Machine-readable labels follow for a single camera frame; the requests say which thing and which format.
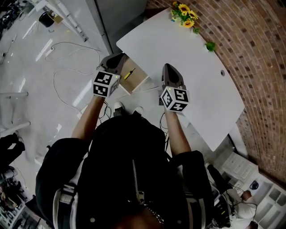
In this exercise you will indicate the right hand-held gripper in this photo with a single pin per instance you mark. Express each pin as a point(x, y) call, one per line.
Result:
point(176, 98)

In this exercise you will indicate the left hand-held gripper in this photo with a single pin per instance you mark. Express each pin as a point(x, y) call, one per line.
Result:
point(105, 83)

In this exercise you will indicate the yellow black screwdriver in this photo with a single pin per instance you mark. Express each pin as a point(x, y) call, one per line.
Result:
point(127, 75)

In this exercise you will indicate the white wooden drawer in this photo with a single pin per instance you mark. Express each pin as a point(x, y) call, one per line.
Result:
point(136, 82)

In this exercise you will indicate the person's right forearm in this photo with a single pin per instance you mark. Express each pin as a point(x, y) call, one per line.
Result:
point(177, 134)

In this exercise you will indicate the person's left forearm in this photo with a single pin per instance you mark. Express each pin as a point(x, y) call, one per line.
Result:
point(88, 120)

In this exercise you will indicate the white curved desk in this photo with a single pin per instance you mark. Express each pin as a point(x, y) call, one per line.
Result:
point(190, 49)

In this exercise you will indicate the person's left white shoe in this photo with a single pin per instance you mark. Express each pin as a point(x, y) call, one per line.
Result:
point(119, 105)

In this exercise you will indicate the person's white shoe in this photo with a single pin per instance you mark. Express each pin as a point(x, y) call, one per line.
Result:
point(119, 105)
point(138, 109)

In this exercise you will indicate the grey metal cabinet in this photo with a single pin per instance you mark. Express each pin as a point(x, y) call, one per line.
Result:
point(120, 20)

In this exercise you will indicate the person's right white shoe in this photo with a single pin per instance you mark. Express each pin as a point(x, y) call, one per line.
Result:
point(138, 109)

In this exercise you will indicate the person's black trousers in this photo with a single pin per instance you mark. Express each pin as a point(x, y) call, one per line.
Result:
point(118, 113)

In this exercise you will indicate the white metal rack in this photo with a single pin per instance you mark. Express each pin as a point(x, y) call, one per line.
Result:
point(73, 24)

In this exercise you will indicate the sunflower bouquet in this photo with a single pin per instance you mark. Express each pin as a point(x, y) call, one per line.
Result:
point(187, 22)

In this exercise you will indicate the cardboard box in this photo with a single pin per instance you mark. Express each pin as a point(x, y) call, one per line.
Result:
point(57, 18)

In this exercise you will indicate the black bucket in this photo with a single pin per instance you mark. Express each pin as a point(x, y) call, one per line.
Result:
point(45, 19)

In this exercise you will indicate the person's black striped jacket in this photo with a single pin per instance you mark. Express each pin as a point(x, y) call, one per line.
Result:
point(111, 167)

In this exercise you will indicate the white low cabinet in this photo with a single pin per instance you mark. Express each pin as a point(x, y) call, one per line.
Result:
point(241, 167)

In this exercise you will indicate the black round device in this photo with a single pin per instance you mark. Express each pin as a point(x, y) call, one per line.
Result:
point(254, 185)

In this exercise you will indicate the cluttered equipment shelf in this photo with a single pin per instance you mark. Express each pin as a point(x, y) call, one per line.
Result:
point(13, 201)

